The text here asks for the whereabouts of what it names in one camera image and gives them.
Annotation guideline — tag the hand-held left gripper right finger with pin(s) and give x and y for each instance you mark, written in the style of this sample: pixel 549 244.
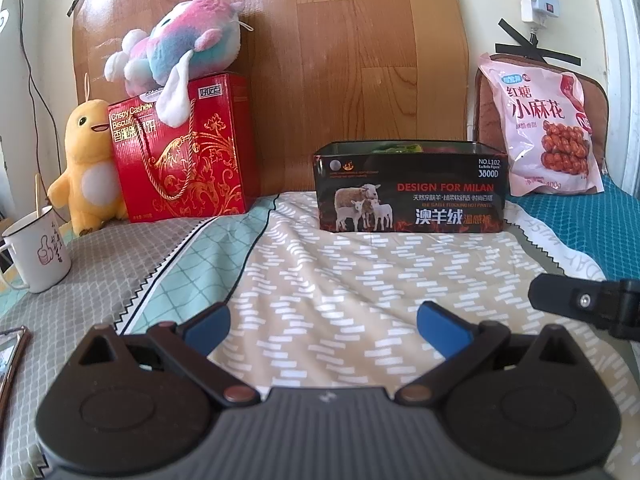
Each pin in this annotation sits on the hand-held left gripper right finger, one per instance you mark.
pixel 442 329

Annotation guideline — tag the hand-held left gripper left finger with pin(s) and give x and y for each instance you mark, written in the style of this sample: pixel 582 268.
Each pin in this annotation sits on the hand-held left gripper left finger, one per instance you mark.
pixel 210 329

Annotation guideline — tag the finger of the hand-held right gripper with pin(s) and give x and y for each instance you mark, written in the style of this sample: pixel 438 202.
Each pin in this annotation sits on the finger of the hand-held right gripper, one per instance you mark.
pixel 565 297

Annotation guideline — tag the dark printed tin box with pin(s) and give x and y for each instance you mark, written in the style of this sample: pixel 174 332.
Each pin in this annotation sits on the dark printed tin box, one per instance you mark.
pixel 410 195

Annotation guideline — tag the blue diamond pattern blanket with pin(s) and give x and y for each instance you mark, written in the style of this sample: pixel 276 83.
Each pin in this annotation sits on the blue diamond pattern blanket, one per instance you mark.
pixel 590 230

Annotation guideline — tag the patterned bed sheet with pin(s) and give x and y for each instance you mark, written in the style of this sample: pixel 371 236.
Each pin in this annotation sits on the patterned bed sheet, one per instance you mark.
pixel 320 280

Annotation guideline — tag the red gift box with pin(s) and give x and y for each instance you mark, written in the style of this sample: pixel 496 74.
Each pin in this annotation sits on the red gift box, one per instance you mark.
pixel 200 160

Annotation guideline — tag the pink snack bag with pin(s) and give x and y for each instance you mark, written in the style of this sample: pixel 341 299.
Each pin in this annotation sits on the pink snack bag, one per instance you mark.
pixel 540 120

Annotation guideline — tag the white enamel mug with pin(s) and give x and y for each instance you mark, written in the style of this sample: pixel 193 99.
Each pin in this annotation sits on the white enamel mug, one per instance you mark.
pixel 37 255

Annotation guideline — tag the brown cushion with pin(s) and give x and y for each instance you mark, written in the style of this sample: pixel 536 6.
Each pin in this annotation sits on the brown cushion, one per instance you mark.
pixel 487 125

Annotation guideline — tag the yellow duck plush toy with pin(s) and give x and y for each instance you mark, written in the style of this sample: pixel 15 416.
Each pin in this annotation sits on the yellow duck plush toy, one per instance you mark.
pixel 87 170

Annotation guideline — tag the smartphone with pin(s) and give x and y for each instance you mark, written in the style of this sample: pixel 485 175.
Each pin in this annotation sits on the smartphone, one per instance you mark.
pixel 11 360

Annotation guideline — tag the wooden stick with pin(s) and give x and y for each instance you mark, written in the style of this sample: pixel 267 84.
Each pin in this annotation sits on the wooden stick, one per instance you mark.
pixel 38 195

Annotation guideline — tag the black tape cross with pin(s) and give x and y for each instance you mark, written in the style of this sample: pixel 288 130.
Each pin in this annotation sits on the black tape cross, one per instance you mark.
pixel 537 42

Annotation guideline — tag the wooden headboard panel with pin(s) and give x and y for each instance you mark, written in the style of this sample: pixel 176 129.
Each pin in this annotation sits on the wooden headboard panel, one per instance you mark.
pixel 350 60

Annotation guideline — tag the pastel plush toy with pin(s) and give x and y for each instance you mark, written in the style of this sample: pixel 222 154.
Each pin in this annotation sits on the pastel plush toy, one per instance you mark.
pixel 185 42

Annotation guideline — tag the white window frame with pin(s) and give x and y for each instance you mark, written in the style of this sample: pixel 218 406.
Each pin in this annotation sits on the white window frame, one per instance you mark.
pixel 625 35

